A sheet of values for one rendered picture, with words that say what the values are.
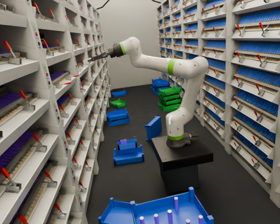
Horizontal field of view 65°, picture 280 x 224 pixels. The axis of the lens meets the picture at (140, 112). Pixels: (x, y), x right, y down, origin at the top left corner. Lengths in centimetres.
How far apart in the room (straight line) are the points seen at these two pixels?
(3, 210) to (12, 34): 74
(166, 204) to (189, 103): 83
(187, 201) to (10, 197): 74
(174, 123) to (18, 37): 108
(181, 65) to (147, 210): 87
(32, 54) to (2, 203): 65
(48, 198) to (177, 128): 96
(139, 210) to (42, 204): 42
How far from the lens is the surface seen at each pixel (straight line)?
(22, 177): 92
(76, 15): 252
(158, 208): 112
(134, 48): 160
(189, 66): 142
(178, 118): 159
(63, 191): 138
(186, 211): 111
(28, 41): 115
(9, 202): 82
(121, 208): 175
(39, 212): 105
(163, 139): 180
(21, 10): 116
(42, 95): 117
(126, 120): 318
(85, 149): 182
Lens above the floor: 118
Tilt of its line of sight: 19 degrees down
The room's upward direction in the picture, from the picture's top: 7 degrees counter-clockwise
